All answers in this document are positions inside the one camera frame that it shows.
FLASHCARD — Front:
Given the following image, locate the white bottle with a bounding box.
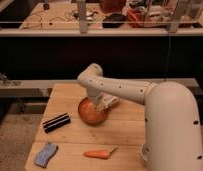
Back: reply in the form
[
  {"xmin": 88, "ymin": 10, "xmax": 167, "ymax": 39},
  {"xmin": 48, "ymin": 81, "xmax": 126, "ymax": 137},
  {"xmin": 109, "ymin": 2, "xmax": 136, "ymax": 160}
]
[{"xmin": 96, "ymin": 95, "xmax": 119, "ymax": 111}]

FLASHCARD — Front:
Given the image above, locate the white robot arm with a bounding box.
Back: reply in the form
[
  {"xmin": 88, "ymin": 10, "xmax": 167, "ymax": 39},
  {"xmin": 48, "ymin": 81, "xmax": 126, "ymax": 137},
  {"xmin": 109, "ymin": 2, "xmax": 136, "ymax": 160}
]
[{"xmin": 77, "ymin": 63, "xmax": 203, "ymax": 171}]

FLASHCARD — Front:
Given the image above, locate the orange ceramic bowl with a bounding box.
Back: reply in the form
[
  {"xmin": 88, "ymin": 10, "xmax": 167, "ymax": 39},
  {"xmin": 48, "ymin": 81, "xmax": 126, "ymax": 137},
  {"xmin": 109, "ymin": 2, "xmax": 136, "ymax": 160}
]
[{"xmin": 78, "ymin": 97, "xmax": 108, "ymax": 125}]

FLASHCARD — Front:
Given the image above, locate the black striped box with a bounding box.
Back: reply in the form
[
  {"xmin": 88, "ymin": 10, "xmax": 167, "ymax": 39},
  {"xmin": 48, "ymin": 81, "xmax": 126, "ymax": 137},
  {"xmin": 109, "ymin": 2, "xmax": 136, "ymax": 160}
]
[{"xmin": 43, "ymin": 113, "xmax": 71, "ymax": 133}]

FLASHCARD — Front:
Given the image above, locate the orange toy carrot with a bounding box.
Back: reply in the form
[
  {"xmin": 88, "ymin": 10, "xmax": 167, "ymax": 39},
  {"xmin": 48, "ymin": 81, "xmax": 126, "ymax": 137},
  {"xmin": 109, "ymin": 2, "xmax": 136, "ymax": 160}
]
[{"xmin": 83, "ymin": 148, "xmax": 115, "ymax": 159}]

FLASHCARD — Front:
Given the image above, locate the black tray on bench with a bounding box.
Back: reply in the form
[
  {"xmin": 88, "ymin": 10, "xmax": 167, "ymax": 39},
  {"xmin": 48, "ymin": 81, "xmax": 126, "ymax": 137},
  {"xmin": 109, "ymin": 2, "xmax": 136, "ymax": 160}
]
[{"xmin": 102, "ymin": 13, "xmax": 126, "ymax": 28}]

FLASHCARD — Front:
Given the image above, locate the white cup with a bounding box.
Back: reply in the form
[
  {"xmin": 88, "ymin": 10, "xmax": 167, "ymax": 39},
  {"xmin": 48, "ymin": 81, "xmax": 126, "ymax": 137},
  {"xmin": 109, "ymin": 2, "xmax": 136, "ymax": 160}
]
[{"xmin": 140, "ymin": 144, "xmax": 147, "ymax": 164}]

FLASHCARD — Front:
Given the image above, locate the blue sponge cloth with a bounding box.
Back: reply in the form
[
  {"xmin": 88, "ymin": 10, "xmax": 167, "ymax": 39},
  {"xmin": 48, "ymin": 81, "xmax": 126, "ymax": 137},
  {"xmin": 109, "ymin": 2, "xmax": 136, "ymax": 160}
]
[{"xmin": 34, "ymin": 142, "xmax": 58, "ymax": 168}]

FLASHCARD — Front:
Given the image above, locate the orange container on bench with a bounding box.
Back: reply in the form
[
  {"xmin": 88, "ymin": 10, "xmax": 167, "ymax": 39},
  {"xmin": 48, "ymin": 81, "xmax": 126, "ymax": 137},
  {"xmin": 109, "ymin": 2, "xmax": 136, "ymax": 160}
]
[{"xmin": 126, "ymin": 9, "xmax": 144, "ymax": 28}]

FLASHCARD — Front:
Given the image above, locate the metal post left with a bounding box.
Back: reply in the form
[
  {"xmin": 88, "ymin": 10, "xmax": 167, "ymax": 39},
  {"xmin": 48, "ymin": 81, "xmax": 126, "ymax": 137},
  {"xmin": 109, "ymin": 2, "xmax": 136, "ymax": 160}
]
[{"xmin": 77, "ymin": 0, "xmax": 88, "ymax": 34}]

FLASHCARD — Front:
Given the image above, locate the metal post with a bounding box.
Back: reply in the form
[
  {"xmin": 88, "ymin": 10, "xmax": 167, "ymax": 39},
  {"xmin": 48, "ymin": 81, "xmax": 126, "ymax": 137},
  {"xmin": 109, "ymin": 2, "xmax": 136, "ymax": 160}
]
[
  {"xmin": 77, "ymin": 0, "xmax": 88, "ymax": 34},
  {"xmin": 168, "ymin": 0, "xmax": 185, "ymax": 33}
]

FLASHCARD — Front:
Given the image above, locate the metal post right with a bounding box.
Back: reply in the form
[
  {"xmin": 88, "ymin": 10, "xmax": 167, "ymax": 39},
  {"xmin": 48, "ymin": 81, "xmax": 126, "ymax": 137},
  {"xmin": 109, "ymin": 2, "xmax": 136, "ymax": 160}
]
[{"xmin": 168, "ymin": 0, "xmax": 185, "ymax": 33}]

